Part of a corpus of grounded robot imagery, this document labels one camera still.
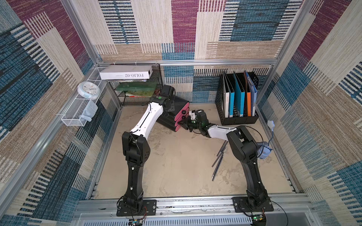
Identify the pink drawer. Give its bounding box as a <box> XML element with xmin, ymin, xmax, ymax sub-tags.
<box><xmin>175</xmin><ymin>108</ymin><xmax>189</xmax><ymax>123</ymax></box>
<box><xmin>175</xmin><ymin>121</ymin><xmax>181</xmax><ymax>132</ymax></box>
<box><xmin>174</xmin><ymin>102</ymin><xmax>189</xmax><ymax>121</ymax></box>

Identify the black pink drawer unit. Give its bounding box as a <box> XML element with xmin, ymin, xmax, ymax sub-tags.
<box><xmin>156</xmin><ymin>96</ymin><xmax>189</xmax><ymax>132</ymax></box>

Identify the dark blue pencil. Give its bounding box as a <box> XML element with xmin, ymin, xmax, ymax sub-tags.
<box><xmin>212</xmin><ymin>153</ymin><xmax>223</xmax><ymax>167</ymax></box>
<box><xmin>212</xmin><ymin>153</ymin><xmax>224</xmax><ymax>180</ymax></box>
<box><xmin>212</xmin><ymin>155</ymin><xmax>224</xmax><ymax>181</ymax></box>

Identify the pink bottom drawer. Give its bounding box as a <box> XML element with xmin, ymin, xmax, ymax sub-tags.
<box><xmin>175</xmin><ymin>121</ymin><xmax>181</xmax><ymax>132</ymax></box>

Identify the pink top drawer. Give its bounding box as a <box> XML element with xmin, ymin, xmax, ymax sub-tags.
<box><xmin>174</xmin><ymin>102</ymin><xmax>189</xmax><ymax>121</ymax></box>

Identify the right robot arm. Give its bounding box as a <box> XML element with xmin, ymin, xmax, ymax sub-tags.
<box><xmin>178</xmin><ymin>110</ymin><xmax>274</xmax><ymax>213</ymax></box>

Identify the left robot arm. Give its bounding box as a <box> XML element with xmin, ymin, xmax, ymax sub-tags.
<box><xmin>117</xmin><ymin>85</ymin><xmax>175</xmax><ymax>216</ymax></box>

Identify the black plastic file organizer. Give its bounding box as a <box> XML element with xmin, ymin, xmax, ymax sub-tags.
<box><xmin>215</xmin><ymin>71</ymin><xmax>259</xmax><ymax>125</ymax></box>

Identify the black mesh shelf rack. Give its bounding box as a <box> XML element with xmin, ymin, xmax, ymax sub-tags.
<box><xmin>109</xmin><ymin>64</ymin><xmax>163</xmax><ymax>106</ymax></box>

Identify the light blue binder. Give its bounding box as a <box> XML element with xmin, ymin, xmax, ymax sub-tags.
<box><xmin>225</xmin><ymin>74</ymin><xmax>235</xmax><ymax>118</ymax></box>
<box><xmin>233</xmin><ymin>72</ymin><xmax>245</xmax><ymax>117</ymax></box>

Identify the green book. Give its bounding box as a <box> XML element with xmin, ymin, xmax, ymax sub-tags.
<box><xmin>116</xmin><ymin>82</ymin><xmax>157</xmax><ymax>92</ymax></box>

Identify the orange binder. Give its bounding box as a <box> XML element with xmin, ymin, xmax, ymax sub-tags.
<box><xmin>244</xmin><ymin>71</ymin><xmax>252</xmax><ymax>117</ymax></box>

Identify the white folio box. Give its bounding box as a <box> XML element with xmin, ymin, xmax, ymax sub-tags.
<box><xmin>100</xmin><ymin>65</ymin><xmax>153</xmax><ymax>80</ymax></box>

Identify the dark blue binder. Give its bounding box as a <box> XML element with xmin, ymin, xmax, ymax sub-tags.
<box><xmin>245</xmin><ymin>71</ymin><xmax>257</xmax><ymax>116</ymax></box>

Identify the light blue cloth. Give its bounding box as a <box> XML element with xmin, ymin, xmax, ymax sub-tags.
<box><xmin>79</xmin><ymin>101</ymin><xmax>98</xmax><ymax>123</ymax></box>

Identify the white round clock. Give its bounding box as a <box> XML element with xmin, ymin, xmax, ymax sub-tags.
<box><xmin>77</xmin><ymin>81</ymin><xmax>100</xmax><ymax>100</ymax></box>

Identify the blue white cable connector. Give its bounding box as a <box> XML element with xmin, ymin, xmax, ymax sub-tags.
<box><xmin>267</xmin><ymin>120</ymin><xmax>275</xmax><ymax>132</ymax></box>

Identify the white wire basket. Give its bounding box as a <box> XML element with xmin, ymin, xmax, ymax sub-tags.
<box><xmin>61</xmin><ymin>80</ymin><xmax>106</xmax><ymax>127</ymax></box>

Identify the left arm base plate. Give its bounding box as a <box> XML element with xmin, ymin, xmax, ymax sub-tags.
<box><xmin>116</xmin><ymin>199</ymin><xmax>157</xmax><ymax>217</ymax></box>

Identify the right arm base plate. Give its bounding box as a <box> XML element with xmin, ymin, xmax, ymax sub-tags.
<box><xmin>232</xmin><ymin>196</ymin><xmax>274</xmax><ymax>213</ymax></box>

